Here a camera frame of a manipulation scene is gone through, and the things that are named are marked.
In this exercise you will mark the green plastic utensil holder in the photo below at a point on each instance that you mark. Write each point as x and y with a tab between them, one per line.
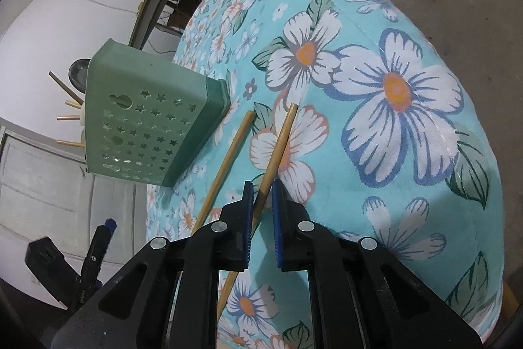
163	79

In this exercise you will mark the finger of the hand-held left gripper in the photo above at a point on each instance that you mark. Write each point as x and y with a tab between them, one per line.
94	255
51	267

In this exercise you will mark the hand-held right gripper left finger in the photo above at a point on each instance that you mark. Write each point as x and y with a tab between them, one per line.
246	234

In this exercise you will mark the white panel door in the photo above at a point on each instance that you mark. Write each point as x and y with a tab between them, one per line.
41	189

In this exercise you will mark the tan bamboo chopstick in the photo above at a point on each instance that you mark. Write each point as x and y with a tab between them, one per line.
278	148
229	165

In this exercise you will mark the metal spoon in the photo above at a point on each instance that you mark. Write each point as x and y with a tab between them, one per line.
79	73

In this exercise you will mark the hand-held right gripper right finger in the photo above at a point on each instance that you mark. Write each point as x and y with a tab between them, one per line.
279	234

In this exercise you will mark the floral blue blanket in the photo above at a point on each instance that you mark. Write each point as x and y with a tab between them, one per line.
367	169

